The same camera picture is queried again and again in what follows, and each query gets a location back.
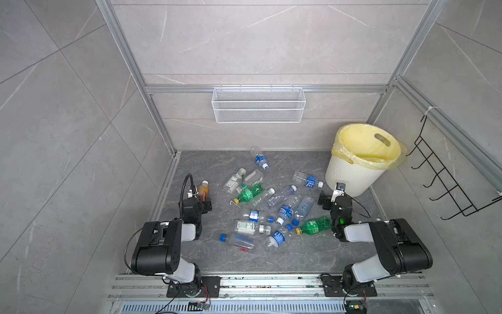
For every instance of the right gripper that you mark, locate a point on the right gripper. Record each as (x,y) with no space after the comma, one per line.
(327,199)

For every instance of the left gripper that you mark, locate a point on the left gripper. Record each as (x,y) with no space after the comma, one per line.
(204,201)

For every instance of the orange tea bottle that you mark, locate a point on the orange tea bottle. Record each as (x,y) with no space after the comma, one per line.
(203,190)

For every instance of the clear bottle blue label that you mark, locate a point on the clear bottle blue label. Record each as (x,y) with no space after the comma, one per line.
(309,181)

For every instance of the clear bottle green label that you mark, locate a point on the clear bottle green label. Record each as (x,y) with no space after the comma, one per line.
(235,180)

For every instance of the green sprite bottle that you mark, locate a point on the green sprite bottle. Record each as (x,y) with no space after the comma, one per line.
(315,226)
(248,194)

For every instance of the clear square bottle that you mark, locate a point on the clear square bottle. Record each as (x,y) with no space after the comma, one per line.
(254,178)

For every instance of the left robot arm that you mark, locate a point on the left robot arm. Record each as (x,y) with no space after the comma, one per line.
(158,250)

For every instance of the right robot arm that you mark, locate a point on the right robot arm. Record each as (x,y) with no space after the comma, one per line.
(398,248)

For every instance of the white bin with yellow bag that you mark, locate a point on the white bin with yellow bag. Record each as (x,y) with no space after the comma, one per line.
(361,153)

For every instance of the pocari sweat bottle centre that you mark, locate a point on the pocari sweat bottle centre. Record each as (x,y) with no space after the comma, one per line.
(286,211)

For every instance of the white label square bottle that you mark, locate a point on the white label square bottle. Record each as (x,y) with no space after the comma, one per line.
(251,228)

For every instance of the clear bottle blue cap front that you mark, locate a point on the clear bottle blue cap front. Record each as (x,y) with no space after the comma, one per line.
(239,241)

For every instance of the small blue label bottle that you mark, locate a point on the small blue label bottle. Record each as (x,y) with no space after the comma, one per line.
(258,216)

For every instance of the pocari bottle white cap front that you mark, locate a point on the pocari bottle white cap front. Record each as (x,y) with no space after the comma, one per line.
(280,236)

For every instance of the clear bottle white cap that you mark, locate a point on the clear bottle white cap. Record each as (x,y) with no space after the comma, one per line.
(262,197)

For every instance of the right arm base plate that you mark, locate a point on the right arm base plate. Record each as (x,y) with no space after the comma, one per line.
(344,285)

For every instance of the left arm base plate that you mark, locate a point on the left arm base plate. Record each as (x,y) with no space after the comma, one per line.
(198,288)

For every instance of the black wire hook rack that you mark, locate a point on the black wire hook rack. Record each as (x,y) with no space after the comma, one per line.
(451,189)

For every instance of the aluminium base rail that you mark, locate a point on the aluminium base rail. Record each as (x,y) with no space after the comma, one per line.
(271,293)

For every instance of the white wire mesh basket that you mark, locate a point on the white wire mesh basket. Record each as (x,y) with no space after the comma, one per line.
(258,105)

